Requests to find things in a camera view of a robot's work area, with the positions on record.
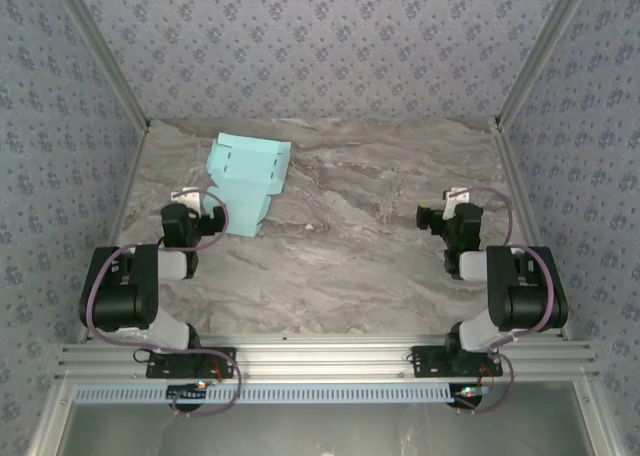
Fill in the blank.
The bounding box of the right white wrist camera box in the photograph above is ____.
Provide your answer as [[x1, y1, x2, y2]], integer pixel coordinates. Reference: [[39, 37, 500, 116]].
[[442, 187, 471, 223]]

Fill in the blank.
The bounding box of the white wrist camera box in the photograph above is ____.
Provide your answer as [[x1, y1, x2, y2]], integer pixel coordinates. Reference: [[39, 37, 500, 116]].
[[171, 187, 205, 211], [442, 187, 471, 223]]

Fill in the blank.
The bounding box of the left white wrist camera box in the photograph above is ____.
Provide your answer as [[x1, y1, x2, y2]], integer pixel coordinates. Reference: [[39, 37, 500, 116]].
[[171, 187, 205, 211]]

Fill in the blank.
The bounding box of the small black controller board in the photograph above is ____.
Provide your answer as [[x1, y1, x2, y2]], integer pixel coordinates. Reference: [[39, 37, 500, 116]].
[[166, 382, 209, 406], [451, 382, 490, 408]]

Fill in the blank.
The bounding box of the aluminium corner post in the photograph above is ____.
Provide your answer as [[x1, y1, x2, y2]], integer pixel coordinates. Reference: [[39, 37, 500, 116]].
[[491, 0, 597, 132], [49, 0, 152, 130]]

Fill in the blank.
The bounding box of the grey metal sheet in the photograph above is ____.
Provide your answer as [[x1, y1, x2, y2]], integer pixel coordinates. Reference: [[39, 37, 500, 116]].
[[58, 400, 597, 456]]

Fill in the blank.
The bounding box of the aluminium mounting rail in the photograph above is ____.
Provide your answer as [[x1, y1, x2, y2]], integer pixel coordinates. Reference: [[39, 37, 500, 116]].
[[54, 339, 600, 380]]

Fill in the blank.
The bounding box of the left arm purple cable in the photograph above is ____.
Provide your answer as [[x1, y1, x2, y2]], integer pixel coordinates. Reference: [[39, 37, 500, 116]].
[[85, 191, 245, 418]]

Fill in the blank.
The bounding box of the pale blue slotted cable duct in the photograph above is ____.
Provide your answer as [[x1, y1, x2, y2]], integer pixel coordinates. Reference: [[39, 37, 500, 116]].
[[73, 382, 464, 405]]

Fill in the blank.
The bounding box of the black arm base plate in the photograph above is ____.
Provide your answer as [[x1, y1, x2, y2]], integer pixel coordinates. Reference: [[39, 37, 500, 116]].
[[145, 346, 237, 380], [410, 344, 504, 380]]

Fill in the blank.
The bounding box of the aluminium lower frame bar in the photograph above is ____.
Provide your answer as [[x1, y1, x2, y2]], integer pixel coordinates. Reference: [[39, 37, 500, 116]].
[[573, 378, 619, 456], [27, 378, 77, 456]]

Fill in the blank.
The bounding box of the aluminium side rail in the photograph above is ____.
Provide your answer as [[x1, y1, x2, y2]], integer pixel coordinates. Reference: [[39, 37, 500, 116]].
[[492, 119, 572, 341], [77, 119, 152, 345]]

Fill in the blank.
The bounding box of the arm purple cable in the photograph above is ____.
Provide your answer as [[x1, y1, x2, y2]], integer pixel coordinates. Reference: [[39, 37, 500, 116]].
[[85, 191, 245, 418], [449, 186, 557, 416]]

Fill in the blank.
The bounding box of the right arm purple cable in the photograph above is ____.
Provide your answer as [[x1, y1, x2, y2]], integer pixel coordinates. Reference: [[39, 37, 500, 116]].
[[449, 186, 557, 416]]

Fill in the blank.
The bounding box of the light teal paper box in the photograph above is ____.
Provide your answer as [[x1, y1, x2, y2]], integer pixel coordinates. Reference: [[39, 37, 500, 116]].
[[205, 132, 294, 238]]

